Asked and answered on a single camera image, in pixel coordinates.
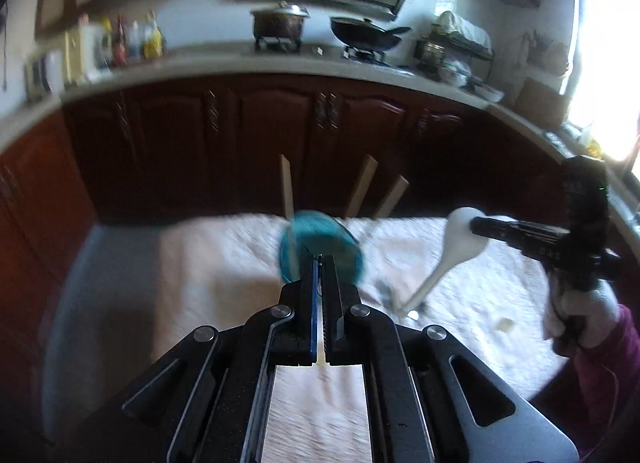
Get cooking pot with lid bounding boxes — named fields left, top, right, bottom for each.
left=250, top=0, right=311, bottom=41

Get white ceramic spoon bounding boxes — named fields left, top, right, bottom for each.
left=400, top=207, right=488, bottom=315

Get white dish cloth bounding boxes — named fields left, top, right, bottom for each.
left=437, top=10, right=493, bottom=47

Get person's right hand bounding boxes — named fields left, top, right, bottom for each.
left=542, top=283, right=622, bottom=348

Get grey stone countertop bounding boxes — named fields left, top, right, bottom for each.
left=0, top=40, right=640, bottom=244

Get black wok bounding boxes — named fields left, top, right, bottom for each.
left=330, top=16, right=412, bottom=51

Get floral lidded bowl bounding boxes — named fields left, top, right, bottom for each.
left=437, top=60, right=468, bottom=85

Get dark wooden base cabinets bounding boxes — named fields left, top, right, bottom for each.
left=0, top=70, right=591, bottom=424

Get wooden cutting board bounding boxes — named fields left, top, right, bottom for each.
left=515, top=77, right=571, bottom=127

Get yellow oil bottle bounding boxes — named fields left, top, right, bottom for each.
left=142, top=13, right=165, bottom=60

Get clear bottle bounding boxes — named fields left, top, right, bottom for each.
left=128, top=20, right=144, bottom=61

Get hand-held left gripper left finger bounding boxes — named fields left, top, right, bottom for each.
left=75, top=254, right=322, bottom=463

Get white quilted mat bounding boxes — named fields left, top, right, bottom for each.
left=155, top=213, right=571, bottom=463

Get white floral cup teal rim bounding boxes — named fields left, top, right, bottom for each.
left=278, top=210, right=364, bottom=290

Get yellow microwave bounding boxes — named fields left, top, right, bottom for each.
left=62, top=26, right=108, bottom=86

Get red label sauce bottle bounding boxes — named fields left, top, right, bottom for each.
left=112, top=17, right=130, bottom=66

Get bright window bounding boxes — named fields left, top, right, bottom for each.
left=565, top=0, right=640, bottom=164

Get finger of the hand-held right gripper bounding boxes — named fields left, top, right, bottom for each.
left=470, top=216, right=569, bottom=265

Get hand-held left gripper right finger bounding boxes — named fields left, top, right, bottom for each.
left=325, top=255, right=576, bottom=463

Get gas stove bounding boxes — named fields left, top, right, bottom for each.
left=252, top=36, right=401, bottom=66

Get person's right forearm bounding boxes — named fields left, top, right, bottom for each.
left=530, top=303, right=640, bottom=449

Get white kettle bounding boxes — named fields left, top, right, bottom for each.
left=25, top=50, right=66, bottom=99

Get wooden chopstick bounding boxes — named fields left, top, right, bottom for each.
left=345, top=154, right=379, bottom=219
left=280, top=154, right=296, bottom=220
left=375, top=176, right=410, bottom=219

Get wall utensil holder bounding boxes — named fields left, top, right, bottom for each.
left=527, top=30, right=553, bottom=66

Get black dish rack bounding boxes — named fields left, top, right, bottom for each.
left=415, top=23, right=496, bottom=85

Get dark sauce bottle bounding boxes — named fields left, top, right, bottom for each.
left=99, top=18, right=114, bottom=66

